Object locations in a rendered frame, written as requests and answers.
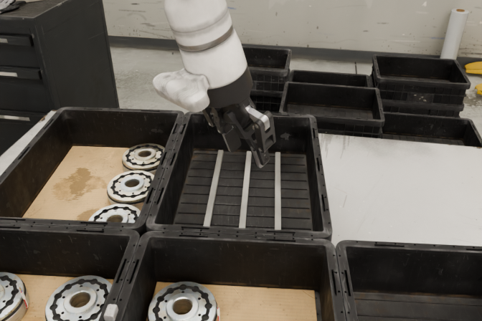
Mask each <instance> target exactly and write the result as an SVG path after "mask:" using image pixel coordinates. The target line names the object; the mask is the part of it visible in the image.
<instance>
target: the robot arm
mask: <svg viewBox="0 0 482 321"><path fill-rule="evenodd" d="M164 11H165V15H166V18H167V20H168V23H169V26H170V27H171V30H172V32H173V35H174V38H175V40H176V43H177V44H178V46H179V50H180V53H181V58H182V62H183V64H184V69H182V70H179V71H175V72H164V73H161V74H159V75H156V76H155V77H154V79H153V82H152V84H153V86H154V88H155V90H156V92H157V94H158V95H159V96H161V97H162V98H164V99H166V100H168V101H169V102H172V103H174V104H175V105H178V106H179V107H182V108H184V109H185V110H188V111H191V112H200V111H202V112H203V114H204V116H205V118H206V119H207V121H208V123H209V125H211V126H212V127H214V126H217V130H218V132H219V133H220V134H222V136H223V138H224V140H225V143H226V145H227V148H228V151H230V152H232V153H234V152H235V151H236V150H237V149H238V148H239V147H240V146H241V141H240V138H244V139H245V140H246V142H247V144H248V145H249V146H250V148H251V149H250V150H251V153H252V156H253V158H254V161H255V164H256V166H257V167H259V168H262V167H263V166H264V165H265V164H266V163H267V162H268V161H269V160H270V156H269V153H268V148H269V147H270V146H271V145H273V144H274V143H275V142H276V140H275V128H274V121H273V115H272V114H271V113H270V112H269V111H266V112H265V113H264V114H262V113H260V112H258V111H257V110H256V108H255V105H254V103H253V102H252V100H251V99H250V91H251V89H252V77H251V74H250V71H249V67H248V65H247V61H246V58H245V54H244V52H243V48H242V45H241V42H240V39H239V37H238V35H237V33H236V31H235V28H234V26H233V23H232V20H231V17H230V13H229V10H228V8H227V3H226V1H225V0H165V1H164ZM211 111H212V113H213V116H214V117H212V116H211V115H210V112H211ZM251 121H252V124H251V125H250V126H249V127H248V128H246V129H245V130H243V128H244V127H245V126H246V125H247V124H249V123H250V122H251ZM253 133H255V137H256V140H253V139H252V137H251V135H252V134H253ZM239 137H240V138H239Z"/></svg>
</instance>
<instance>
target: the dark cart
mask: <svg viewBox="0 0 482 321"><path fill-rule="evenodd" d="M18 6H19V8H18V9H13V10H11V11H6V12H3V13H0V156H1V155H2V154H3V153H4V152H6V151H7V150H8V149H9V148H10V147H11V146H13V144H15V142H17V141H18V140H19V139H20V138H21V137H22V136H23V135H24V134H25V133H27V132H28V131H29V130H30V129H31V128H33V127H34V126H35V125H36V124H37V123H38V122H39V121H40V120H41V119H42V118H43V117H44V116H45V115H47V114H48V113H49V112H50V111H51V110H59V109H60V108H62V107H99V108H120V106H119V101H118V93H117V88H116V83H115V75H114V71H113V62H112V57H111V53H110V44H109V39H108V30H107V26H106V21H105V12H104V8H103V0H43V1H33V2H27V3H25V4H20V5H18Z"/></svg>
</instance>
